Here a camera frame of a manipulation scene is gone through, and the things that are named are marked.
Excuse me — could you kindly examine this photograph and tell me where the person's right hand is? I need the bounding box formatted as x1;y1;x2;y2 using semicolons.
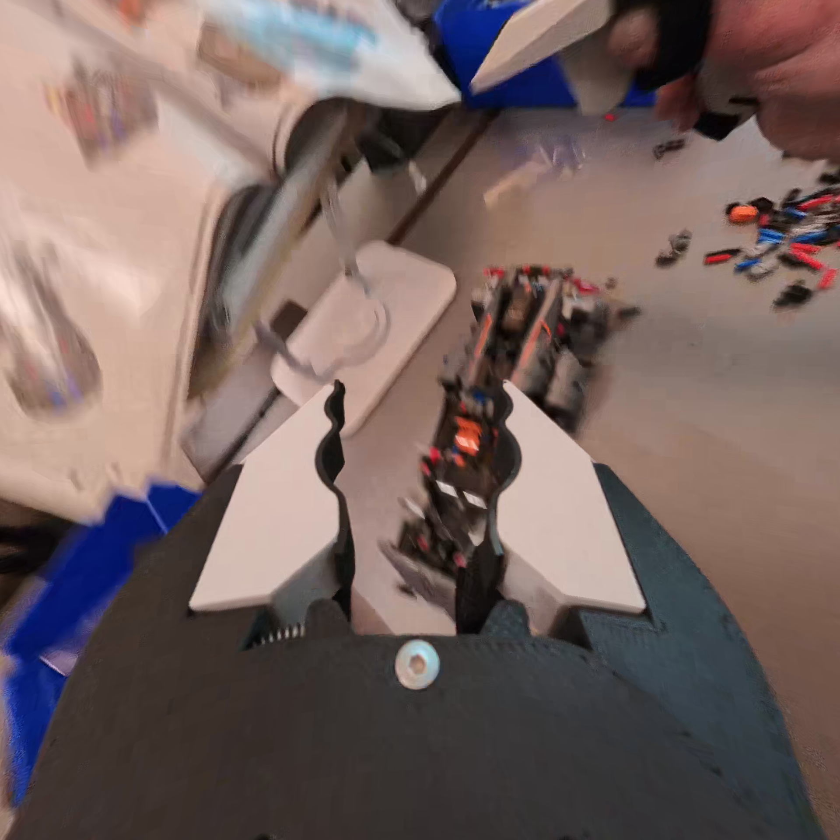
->
607;0;840;163

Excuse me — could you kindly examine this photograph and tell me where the lego car model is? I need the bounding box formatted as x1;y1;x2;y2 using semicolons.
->
379;262;643;603

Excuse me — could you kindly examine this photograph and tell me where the white booklet stand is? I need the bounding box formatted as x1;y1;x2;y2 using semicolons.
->
252;197;458;438

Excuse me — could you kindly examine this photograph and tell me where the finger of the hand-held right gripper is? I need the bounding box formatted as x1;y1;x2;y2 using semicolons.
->
468;0;616;94

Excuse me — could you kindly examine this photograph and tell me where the small blue parts bin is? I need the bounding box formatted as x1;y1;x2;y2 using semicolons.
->
0;482;202;809

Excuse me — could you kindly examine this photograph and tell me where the lego instruction booklet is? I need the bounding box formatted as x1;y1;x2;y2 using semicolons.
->
0;0;463;522

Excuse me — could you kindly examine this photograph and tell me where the large blue plastic bin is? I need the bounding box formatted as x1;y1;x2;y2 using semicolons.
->
432;0;657;112

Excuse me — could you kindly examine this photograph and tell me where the pile of loose lego pieces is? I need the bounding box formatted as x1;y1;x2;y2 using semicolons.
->
653;167;840;311

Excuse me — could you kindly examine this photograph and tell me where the clear plastic bag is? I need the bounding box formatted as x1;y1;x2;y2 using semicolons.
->
482;131;589;210

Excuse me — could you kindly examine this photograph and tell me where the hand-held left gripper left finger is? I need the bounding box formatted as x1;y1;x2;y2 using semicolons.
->
188;379;357;618

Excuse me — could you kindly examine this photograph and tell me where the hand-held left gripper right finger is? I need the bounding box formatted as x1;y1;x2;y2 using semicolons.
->
486;379;648;634

